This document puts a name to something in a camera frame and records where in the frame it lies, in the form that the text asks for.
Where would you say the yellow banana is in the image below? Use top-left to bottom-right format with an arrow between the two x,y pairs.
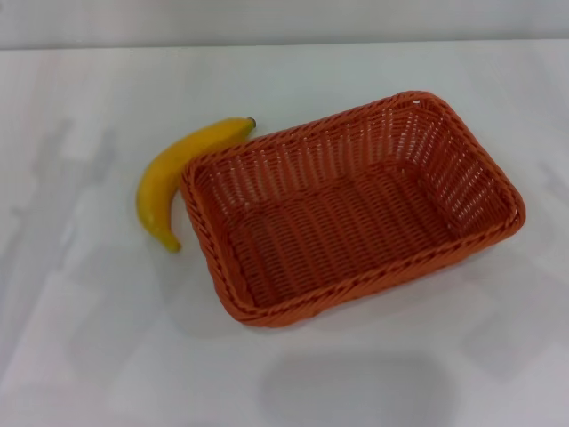
135,117 -> 258,254

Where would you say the orange woven plastic basket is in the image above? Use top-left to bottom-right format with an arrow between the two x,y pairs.
180,90 -> 526,329

